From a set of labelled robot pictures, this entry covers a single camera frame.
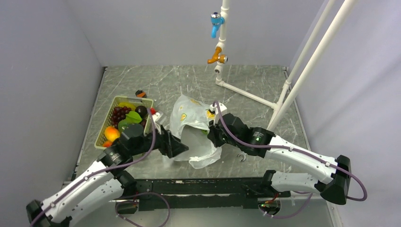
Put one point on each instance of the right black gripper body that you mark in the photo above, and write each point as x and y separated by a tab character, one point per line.
218	137

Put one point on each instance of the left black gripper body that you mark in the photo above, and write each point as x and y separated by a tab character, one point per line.
164	147

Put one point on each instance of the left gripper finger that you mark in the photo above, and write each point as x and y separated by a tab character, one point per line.
175	142
178	149

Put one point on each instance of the white plastic bag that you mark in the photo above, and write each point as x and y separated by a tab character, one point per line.
187	119

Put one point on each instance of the dark green fake orange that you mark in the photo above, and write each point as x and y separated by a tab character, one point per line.
123	124

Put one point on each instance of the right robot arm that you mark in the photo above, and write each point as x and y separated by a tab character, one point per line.
327	176

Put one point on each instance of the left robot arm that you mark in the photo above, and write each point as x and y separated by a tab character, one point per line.
106	178

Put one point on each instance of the dark purple fake fruit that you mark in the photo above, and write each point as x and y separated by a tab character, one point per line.
141	110

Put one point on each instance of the orange fake mango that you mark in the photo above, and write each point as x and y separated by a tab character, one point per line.
111	133

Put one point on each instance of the purple fake grapes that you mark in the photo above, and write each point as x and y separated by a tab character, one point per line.
118	114

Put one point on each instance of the yellow fake banana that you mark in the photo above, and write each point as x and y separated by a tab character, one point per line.
127	106

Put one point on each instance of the red fake apple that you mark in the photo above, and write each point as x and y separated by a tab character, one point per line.
107	144

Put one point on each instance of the silver wrench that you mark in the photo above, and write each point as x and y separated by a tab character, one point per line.
242	156

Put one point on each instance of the small orange black object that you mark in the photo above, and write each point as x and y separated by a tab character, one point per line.
141	94

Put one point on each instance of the beige plastic basket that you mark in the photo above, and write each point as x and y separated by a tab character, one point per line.
147	102

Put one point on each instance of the orange valve tap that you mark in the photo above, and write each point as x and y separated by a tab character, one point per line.
218	57

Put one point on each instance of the blue valve tap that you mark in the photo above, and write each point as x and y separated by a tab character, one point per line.
217	21

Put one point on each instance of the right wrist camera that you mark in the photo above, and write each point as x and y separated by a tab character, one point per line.
217	108

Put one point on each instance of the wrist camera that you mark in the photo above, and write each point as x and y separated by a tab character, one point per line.
160	119
217	108

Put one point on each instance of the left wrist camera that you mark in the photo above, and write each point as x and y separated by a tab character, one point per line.
160	119

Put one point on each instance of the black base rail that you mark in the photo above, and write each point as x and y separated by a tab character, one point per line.
246	192

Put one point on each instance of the white pvc pipe frame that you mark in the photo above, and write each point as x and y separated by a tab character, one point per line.
276	29

